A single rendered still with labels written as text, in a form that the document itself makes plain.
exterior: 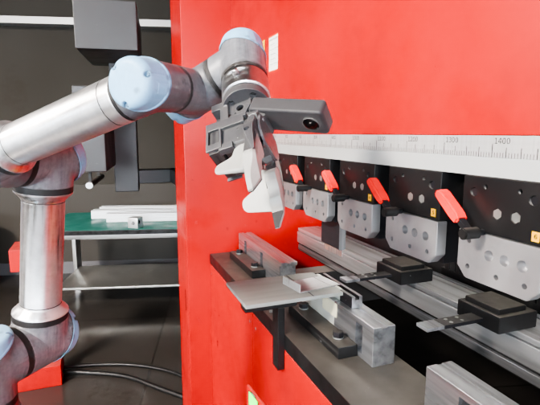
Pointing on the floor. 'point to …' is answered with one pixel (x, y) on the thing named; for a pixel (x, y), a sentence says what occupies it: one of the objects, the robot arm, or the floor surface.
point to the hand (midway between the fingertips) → (270, 202)
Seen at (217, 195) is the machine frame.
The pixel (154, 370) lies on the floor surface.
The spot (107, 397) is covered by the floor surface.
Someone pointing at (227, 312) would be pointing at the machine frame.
